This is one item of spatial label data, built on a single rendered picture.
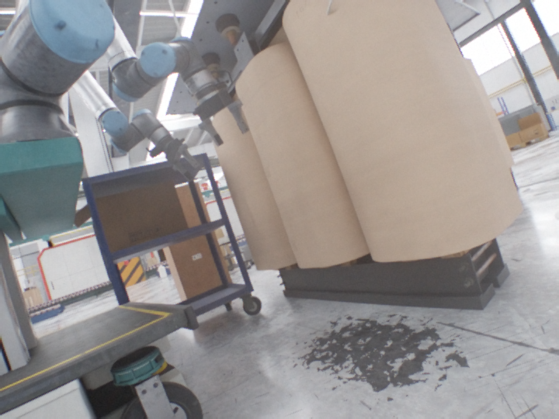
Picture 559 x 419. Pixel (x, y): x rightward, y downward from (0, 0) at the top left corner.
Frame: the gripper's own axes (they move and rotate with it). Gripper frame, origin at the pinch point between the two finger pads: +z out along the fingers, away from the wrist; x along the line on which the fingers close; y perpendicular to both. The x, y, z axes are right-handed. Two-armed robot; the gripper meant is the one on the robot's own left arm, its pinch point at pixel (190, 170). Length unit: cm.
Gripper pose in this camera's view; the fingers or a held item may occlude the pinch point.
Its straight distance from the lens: 129.4
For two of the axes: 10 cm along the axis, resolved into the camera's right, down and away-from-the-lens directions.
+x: -4.5, 3.3, 8.3
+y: 5.8, -6.0, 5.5
